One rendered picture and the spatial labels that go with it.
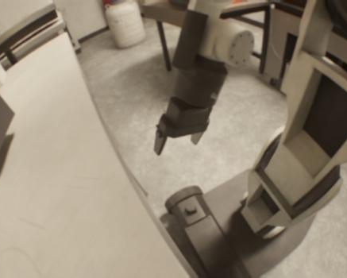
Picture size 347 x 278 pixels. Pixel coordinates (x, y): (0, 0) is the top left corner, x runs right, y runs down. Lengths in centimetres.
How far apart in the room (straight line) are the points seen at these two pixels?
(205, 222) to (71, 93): 72
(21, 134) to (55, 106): 5
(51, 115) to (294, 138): 36
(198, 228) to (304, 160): 57
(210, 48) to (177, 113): 13
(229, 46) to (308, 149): 22
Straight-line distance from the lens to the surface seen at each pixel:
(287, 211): 48
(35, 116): 22
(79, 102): 18
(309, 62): 26
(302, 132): 38
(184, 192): 85
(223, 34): 29
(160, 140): 38
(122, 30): 263
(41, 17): 65
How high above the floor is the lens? 99
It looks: 51 degrees down
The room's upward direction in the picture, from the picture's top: 15 degrees counter-clockwise
